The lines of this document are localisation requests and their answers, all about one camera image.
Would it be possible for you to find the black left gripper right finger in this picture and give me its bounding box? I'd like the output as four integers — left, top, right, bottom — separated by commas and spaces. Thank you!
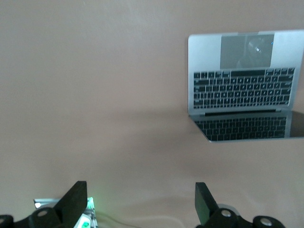
195, 182, 285, 228

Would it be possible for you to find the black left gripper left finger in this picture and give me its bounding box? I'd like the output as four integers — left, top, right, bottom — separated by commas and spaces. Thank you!
0, 180, 88, 228

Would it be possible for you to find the silver grey laptop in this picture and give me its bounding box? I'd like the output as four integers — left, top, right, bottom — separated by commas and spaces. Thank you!
187, 29, 304, 144

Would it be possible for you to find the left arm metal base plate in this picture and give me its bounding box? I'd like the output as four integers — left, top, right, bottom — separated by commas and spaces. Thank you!
33, 196, 98, 228

